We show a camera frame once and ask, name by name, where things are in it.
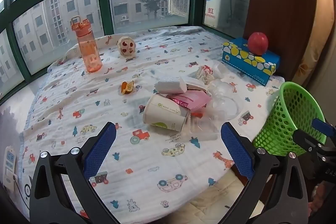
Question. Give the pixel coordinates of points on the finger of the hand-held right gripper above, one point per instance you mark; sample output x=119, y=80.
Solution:
x=324, y=126
x=307, y=140

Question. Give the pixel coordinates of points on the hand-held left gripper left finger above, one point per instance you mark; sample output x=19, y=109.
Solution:
x=101, y=150

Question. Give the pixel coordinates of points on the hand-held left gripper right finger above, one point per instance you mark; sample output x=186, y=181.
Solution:
x=236, y=150

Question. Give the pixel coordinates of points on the green plastic basket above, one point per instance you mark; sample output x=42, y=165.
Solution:
x=291, y=113

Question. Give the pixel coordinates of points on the pink snack packet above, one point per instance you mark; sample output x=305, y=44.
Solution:
x=195, y=101

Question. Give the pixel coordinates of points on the clear round plastic container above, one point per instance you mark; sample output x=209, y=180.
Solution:
x=224, y=107

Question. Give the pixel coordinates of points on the clear square plastic box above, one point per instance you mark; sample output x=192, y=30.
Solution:
x=195, y=123

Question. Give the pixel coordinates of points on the cream quilt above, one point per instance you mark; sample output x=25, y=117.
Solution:
x=223, y=200

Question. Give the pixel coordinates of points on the orange candy wrapper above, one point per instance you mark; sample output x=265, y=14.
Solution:
x=127, y=87

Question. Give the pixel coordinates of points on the white paper cup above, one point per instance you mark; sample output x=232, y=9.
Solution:
x=162, y=112

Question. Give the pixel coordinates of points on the clear plastic cup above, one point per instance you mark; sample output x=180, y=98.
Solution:
x=220, y=70

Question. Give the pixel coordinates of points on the crumpled red white wrapper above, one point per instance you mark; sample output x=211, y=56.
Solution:
x=205, y=74

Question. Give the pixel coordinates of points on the cream floral cushion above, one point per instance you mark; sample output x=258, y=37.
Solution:
x=320, y=37

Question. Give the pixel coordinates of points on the blue spotted tissue box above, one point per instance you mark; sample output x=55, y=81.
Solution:
x=244, y=61

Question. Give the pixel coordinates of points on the white power strip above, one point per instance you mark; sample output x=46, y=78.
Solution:
x=10, y=166

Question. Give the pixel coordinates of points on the white foam block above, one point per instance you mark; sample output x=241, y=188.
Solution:
x=169, y=85

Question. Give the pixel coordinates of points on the orange water bottle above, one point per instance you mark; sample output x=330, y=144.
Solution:
x=89, y=53

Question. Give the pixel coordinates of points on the red apple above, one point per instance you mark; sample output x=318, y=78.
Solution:
x=258, y=43

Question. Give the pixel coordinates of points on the round cream toy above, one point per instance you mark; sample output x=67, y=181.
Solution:
x=126, y=46

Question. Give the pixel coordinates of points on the brown wooden panel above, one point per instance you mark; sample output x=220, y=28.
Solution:
x=283, y=3

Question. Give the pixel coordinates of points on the white outdoor air conditioner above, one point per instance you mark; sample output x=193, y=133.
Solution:
x=223, y=6

